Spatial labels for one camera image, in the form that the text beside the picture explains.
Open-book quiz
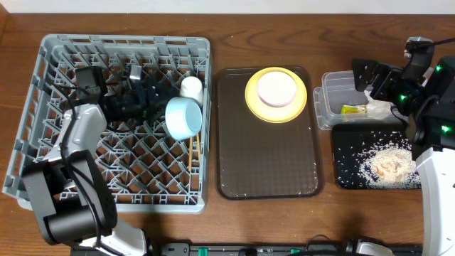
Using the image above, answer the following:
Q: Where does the white paper napkin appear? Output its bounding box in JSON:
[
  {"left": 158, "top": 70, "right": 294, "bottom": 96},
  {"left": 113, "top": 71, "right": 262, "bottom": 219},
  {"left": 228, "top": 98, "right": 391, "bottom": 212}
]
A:
[{"left": 364, "top": 90, "right": 392, "bottom": 120}]

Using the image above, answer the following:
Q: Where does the yellow green snack wrapper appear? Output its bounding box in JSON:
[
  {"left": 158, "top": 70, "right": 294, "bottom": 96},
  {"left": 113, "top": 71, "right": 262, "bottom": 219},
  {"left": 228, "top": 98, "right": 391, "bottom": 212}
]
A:
[{"left": 341, "top": 105, "right": 367, "bottom": 114}]

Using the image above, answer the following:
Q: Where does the light blue bowl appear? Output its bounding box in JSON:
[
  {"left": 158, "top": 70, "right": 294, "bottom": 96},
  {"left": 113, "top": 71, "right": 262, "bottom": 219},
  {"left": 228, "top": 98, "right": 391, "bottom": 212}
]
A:
[{"left": 165, "top": 97, "right": 203, "bottom": 141}]

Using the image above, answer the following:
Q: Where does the white cup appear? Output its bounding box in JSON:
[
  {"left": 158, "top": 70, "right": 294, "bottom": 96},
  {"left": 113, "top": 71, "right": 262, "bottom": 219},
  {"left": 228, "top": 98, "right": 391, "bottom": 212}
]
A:
[{"left": 179, "top": 76, "right": 203, "bottom": 107}]

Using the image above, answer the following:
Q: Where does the wooden chopstick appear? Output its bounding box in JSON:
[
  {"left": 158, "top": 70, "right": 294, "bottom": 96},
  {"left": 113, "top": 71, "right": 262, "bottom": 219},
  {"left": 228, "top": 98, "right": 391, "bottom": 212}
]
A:
[
  {"left": 188, "top": 137, "right": 193, "bottom": 174},
  {"left": 196, "top": 133, "right": 201, "bottom": 162}
]

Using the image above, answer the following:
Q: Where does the leftover rice with nuts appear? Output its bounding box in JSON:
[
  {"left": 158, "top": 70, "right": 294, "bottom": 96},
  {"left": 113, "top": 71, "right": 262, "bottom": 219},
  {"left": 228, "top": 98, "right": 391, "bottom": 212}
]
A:
[{"left": 336, "top": 130, "right": 422, "bottom": 190}]

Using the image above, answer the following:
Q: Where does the pink bowl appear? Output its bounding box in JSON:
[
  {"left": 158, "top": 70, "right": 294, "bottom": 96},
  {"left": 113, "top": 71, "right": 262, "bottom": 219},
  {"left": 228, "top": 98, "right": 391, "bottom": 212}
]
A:
[{"left": 257, "top": 71, "right": 297, "bottom": 108}]

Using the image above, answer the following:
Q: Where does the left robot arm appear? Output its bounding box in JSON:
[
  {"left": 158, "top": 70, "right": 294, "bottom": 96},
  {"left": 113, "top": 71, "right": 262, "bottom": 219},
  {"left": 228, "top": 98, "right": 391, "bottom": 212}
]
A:
[{"left": 22, "top": 65, "right": 177, "bottom": 255}]

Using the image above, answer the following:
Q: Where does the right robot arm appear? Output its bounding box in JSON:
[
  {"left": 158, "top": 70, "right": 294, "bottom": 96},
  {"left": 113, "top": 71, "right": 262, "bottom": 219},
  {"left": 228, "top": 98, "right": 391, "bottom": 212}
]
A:
[{"left": 351, "top": 37, "right": 454, "bottom": 255}]

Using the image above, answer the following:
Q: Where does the black waste tray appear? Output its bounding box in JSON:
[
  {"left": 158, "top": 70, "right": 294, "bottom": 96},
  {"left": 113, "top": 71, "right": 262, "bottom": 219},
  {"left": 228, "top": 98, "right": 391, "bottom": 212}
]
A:
[{"left": 331, "top": 122, "right": 424, "bottom": 191}]

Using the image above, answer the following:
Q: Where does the grey plastic dishwasher rack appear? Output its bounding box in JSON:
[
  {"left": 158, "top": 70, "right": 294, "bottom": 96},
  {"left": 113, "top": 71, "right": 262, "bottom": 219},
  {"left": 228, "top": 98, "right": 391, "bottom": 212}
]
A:
[{"left": 2, "top": 34, "right": 212, "bottom": 213}]

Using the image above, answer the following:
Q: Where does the clear plastic bin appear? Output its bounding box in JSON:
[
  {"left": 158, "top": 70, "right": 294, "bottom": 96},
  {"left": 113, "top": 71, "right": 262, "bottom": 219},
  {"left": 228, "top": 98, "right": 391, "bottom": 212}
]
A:
[{"left": 313, "top": 70, "right": 408, "bottom": 130}]

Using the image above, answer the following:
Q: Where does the yellow plate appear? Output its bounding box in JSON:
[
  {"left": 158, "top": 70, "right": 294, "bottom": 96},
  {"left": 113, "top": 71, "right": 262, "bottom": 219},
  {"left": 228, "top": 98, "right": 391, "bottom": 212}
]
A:
[{"left": 245, "top": 67, "right": 308, "bottom": 124}]

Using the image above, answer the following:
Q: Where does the dark brown serving tray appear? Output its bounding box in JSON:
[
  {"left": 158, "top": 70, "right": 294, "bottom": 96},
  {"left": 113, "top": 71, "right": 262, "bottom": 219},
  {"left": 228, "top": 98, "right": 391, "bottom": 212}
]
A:
[{"left": 215, "top": 68, "right": 324, "bottom": 201}]

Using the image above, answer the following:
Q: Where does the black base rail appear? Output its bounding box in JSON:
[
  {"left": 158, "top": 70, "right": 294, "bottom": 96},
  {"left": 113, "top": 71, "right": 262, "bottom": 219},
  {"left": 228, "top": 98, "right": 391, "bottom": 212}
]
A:
[{"left": 145, "top": 235, "right": 423, "bottom": 256}]

